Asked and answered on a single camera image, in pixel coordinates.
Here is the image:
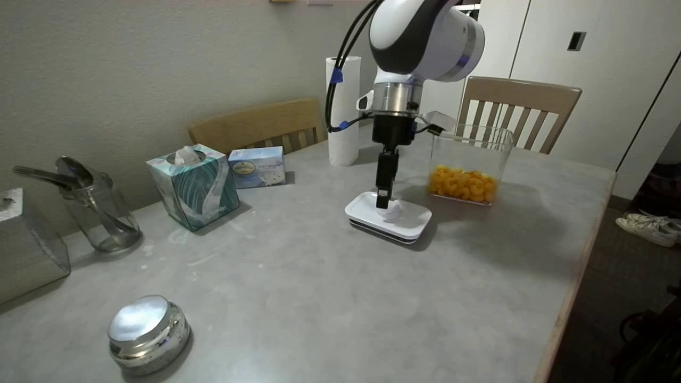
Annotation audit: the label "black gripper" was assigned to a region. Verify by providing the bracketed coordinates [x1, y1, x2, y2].
[372, 114, 417, 210]

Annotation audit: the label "white rectangular container lid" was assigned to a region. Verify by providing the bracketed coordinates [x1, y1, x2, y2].
[343, 190, 433, 246]

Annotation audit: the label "clear plastic food container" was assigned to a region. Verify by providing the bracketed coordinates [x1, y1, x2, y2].
[425, 124, 517, 208]

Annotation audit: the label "round silver metal lid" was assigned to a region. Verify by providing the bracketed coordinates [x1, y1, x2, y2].
[106, 294, 193, 377]

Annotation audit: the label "white paper towel roll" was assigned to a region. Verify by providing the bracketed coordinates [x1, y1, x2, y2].
[324, 56, 377, 171]

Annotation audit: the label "orange snack pieces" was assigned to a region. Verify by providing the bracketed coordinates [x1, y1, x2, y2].
[428, 163, 497, 207]

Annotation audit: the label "blue flat tissue box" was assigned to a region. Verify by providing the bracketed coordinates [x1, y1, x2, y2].
[228, 144, 287, 191]

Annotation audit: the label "wooden slat-back chair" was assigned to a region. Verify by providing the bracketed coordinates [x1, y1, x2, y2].
[458, 75, 582, 158]

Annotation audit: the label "teal cube tissue box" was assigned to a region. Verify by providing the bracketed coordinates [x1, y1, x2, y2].
[144, 143, 243, 234]

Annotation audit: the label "white sneaker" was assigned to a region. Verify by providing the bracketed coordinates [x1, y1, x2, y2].
[615, 210, 681, 248]

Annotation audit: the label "clear glass utensil jar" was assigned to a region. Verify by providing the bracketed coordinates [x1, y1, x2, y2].
[58, 173, 144, 255]

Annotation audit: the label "metal spoon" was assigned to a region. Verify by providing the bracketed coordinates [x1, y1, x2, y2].
[54, 155, 101, 190]

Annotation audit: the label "clear acrylic box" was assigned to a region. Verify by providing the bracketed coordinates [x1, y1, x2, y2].
[0, 187, 71, 306]

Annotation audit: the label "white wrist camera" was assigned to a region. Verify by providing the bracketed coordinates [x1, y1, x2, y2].
[423, 111, 455, 138]

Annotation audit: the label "black cables on floor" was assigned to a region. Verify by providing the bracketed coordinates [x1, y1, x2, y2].
[613, 284, 681, 383]

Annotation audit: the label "dark metal utensil handle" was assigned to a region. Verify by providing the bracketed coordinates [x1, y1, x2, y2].
[12, 163, 82, 194]

